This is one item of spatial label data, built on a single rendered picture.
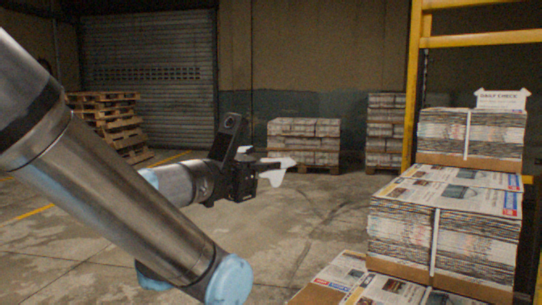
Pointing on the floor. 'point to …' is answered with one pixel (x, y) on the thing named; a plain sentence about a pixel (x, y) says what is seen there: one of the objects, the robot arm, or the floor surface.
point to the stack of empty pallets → (97, 117)
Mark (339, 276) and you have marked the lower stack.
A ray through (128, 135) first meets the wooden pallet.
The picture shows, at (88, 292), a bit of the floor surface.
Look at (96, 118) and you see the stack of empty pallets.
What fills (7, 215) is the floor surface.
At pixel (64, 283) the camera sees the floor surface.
